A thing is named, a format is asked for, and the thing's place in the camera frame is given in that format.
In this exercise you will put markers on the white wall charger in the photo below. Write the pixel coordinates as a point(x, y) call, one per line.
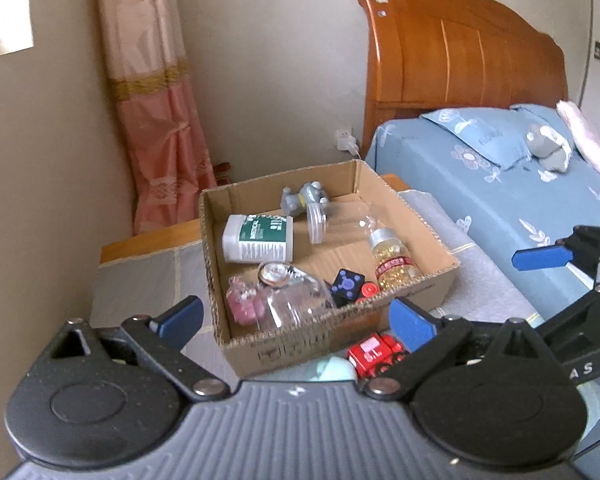
point(345, 140)

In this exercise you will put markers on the blue floral pillow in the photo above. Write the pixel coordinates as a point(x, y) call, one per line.
point(490, 132)

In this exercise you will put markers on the blue floral bed sheet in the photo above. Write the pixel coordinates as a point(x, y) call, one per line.
point(470, 200)

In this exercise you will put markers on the pink curtain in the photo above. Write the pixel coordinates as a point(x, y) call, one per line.
point(150, 110)

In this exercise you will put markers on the black toy train car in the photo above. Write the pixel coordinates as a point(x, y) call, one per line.
point(347, 285)

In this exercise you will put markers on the clear container with red label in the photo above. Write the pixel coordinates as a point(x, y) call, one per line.
point(300, 307)

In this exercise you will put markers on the grey plush toy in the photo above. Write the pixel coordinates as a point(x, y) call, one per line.
point(547, 147)

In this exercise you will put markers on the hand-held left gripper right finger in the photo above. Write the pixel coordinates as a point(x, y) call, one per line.
point(412, 324)

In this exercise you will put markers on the grey translucent animal figurine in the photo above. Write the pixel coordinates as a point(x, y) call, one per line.
point(305, 197)

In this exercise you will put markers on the dark wooden object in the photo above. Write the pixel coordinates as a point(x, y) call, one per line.
point(223, 172)

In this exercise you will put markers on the wooden bed headboard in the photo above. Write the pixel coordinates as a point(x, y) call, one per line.
point(455, 60)

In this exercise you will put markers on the red toy train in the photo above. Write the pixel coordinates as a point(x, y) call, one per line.
point(370, 352)

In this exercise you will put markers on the mint green egg-shaped case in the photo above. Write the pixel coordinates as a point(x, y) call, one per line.
point(330, 371)

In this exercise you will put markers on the gold bead jar silver lid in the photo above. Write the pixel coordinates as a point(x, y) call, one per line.
point(392, 260)

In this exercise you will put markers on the cardboard box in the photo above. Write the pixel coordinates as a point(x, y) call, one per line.
point(290, 352)

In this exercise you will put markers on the pink cloth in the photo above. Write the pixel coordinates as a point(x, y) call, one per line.
point(590, 135)

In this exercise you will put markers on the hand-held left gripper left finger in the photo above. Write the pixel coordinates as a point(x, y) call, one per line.
point(180, 320)

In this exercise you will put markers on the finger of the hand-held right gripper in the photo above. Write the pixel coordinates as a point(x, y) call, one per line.
point(540, 257)

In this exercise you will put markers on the clear plastic cup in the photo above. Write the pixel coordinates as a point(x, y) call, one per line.
point(317, 225)

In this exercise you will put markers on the white bottle with green label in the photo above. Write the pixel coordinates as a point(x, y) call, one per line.
point(255, 240)

